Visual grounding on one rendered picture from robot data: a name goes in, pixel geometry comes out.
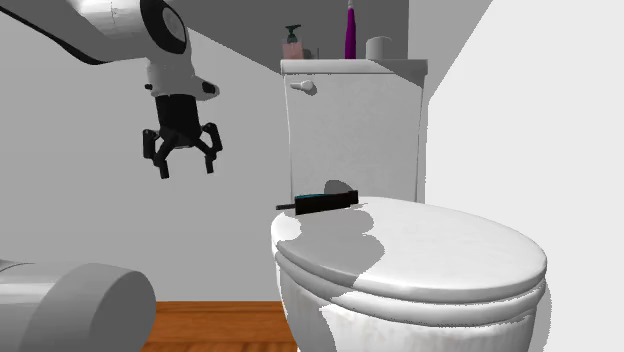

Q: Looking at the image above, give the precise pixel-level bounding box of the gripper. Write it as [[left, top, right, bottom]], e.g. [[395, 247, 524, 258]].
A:
[[142, 94, 224, 180]]

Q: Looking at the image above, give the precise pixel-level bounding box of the white toilet paper roll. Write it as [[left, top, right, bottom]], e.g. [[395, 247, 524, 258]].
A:
[[365, 35, 394, 61]]

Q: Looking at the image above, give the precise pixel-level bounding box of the pink soap dispenser bottle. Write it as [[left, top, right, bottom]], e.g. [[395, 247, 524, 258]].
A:
[[282, 24, 305, 61]]

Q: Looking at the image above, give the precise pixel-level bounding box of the black and teal flat tool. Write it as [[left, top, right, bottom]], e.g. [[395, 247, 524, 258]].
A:
[[275, 189, 360, 217]]

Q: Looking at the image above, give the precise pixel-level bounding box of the purple electric toothbrush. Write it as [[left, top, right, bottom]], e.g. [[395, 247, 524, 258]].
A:
[[344, 0, 358, 60]]

